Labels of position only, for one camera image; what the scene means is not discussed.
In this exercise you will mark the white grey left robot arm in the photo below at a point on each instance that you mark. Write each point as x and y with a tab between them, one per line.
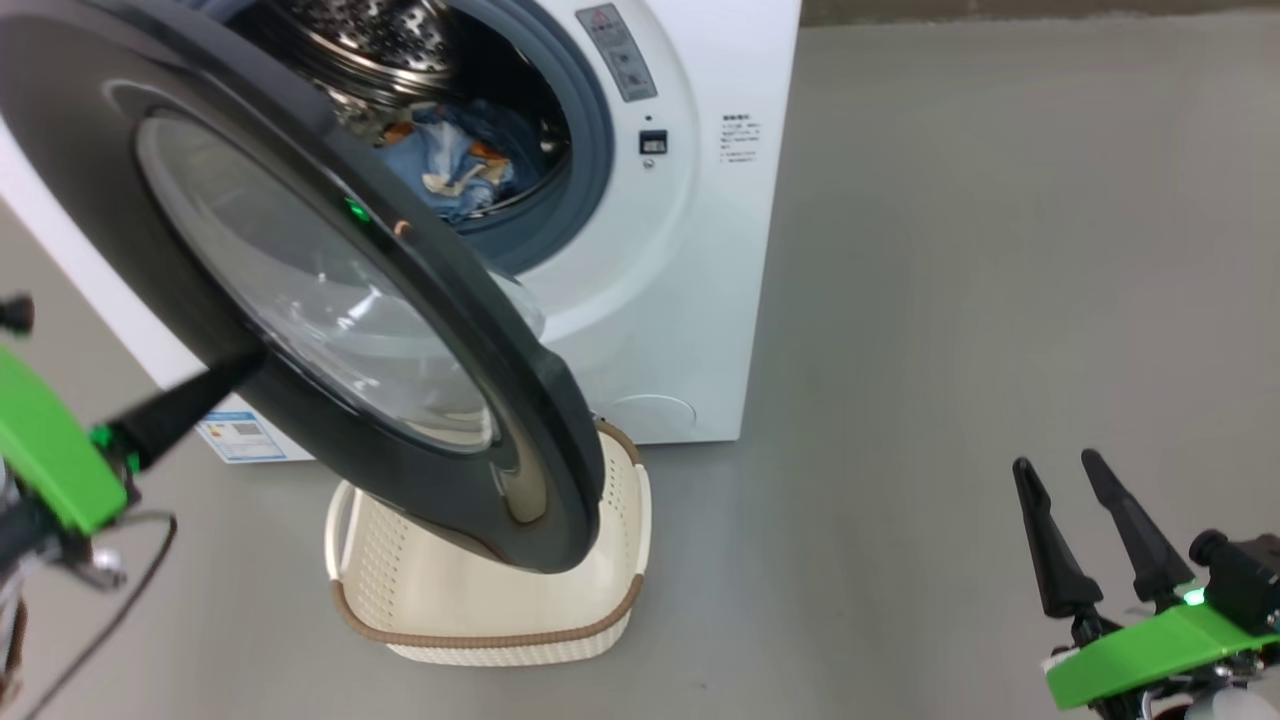
40	545

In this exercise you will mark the black round glass washer door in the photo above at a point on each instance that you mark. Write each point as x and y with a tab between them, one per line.
480	330

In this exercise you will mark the grey warning sticker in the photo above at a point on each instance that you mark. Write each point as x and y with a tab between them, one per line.
616	52

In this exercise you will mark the white front-load washing machine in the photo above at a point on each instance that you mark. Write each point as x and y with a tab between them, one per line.
700	300

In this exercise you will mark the round white filter cover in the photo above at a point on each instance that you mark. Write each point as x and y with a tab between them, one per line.
650	418

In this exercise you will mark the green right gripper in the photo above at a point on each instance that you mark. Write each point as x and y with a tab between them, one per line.
1150	660

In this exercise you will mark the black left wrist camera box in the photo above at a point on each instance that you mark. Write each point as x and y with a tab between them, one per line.
14	315

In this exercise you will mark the cream perforated laundry basket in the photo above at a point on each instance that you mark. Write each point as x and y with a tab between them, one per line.
480	610

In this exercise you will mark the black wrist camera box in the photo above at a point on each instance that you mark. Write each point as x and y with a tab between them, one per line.
1245	590
14	315

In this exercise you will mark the grey rubber door gasket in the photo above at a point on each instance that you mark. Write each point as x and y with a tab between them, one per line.
590	150

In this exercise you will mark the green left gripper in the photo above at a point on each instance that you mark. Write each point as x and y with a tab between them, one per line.
50	440

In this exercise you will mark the blue white energy label sticker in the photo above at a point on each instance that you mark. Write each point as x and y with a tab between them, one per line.
240	437

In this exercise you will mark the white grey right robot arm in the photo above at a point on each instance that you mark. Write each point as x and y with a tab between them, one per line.
1235	705

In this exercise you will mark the blue garment with orange print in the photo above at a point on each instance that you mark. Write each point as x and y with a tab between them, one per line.
420	155
510	125

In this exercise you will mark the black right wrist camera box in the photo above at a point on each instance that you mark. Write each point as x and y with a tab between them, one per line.
1245	590

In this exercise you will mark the steel perforated washer drum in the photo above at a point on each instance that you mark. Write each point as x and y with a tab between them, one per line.
380	30

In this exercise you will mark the black square door latch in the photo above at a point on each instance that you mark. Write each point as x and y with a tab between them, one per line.
653	142

